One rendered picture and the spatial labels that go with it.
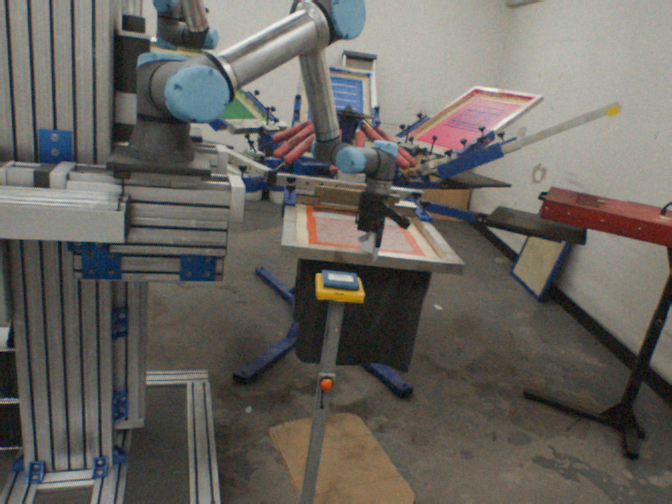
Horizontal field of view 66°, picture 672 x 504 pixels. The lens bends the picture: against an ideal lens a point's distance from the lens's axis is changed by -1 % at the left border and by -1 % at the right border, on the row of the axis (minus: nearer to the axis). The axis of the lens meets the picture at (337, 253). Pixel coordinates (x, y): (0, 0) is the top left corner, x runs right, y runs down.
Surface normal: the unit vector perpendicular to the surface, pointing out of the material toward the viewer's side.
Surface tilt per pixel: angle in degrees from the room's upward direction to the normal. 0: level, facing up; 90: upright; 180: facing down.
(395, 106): 90
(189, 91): 94
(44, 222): 90
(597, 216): 91
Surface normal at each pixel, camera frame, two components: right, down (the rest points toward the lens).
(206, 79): 0.53, 0.41
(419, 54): 0.07, 0.33
